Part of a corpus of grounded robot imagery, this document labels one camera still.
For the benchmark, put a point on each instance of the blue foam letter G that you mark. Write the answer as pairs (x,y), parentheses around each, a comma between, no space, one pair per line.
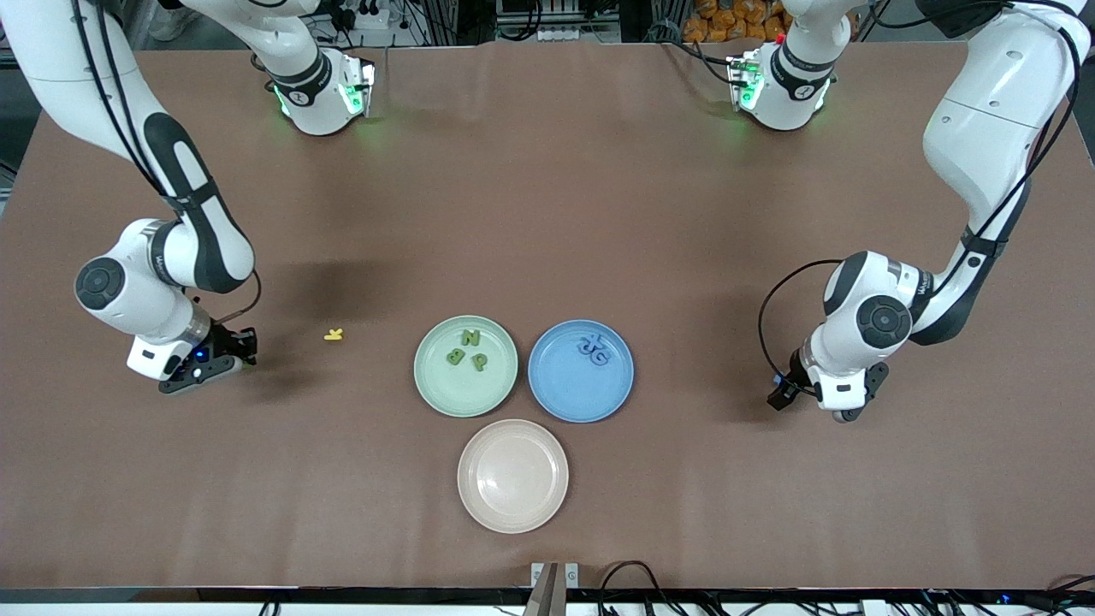
(602,357)

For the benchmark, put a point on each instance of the blue foam letter X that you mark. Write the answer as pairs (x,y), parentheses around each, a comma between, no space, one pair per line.
(598,339)

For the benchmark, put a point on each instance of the blue foam letter P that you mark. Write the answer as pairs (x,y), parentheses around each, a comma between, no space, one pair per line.
(585,347)

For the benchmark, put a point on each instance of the green foam letter B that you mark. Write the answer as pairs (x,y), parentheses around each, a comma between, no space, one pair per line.
(456,356)

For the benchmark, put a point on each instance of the green foam letter N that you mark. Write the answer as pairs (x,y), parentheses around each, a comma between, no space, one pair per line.
(470,337)

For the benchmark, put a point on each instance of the green foam letter P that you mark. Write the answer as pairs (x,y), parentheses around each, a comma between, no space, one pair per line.
(479,360)

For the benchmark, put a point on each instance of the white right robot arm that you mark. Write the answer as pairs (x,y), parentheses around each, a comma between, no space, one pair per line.
(51,51)

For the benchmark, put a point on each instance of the blue plate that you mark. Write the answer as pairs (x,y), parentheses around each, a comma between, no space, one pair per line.
(573,389)

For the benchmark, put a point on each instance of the light green plate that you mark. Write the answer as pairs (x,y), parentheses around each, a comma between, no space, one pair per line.
(466,393)

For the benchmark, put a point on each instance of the beige pink plate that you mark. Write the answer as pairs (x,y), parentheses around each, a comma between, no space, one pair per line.
(513,476)

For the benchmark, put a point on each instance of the long white power strip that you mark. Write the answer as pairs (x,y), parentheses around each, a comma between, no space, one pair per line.
(573,34)

